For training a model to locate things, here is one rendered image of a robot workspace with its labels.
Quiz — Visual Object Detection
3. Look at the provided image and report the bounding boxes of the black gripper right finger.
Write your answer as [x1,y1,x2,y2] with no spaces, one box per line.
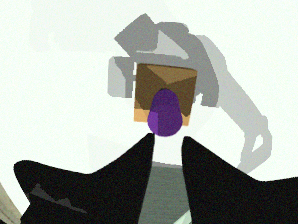
[181,136,298,224]

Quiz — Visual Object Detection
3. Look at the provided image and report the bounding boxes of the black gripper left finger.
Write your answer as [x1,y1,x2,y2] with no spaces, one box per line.
[13,132,154,224]

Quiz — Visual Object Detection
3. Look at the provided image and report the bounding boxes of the brown wooden block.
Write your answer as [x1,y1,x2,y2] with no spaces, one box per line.
[134,63,198,125]

